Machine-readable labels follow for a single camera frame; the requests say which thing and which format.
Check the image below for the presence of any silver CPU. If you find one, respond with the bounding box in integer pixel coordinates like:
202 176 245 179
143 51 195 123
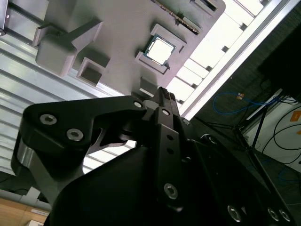
143 34 177 68

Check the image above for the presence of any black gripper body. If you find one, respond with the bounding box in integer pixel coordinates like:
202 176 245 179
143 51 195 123
46 147 212 226

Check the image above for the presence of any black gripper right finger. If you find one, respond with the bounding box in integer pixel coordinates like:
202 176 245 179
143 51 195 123
174 94 297 226

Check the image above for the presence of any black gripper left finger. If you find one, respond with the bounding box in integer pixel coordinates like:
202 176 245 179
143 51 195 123
10 86 188 210

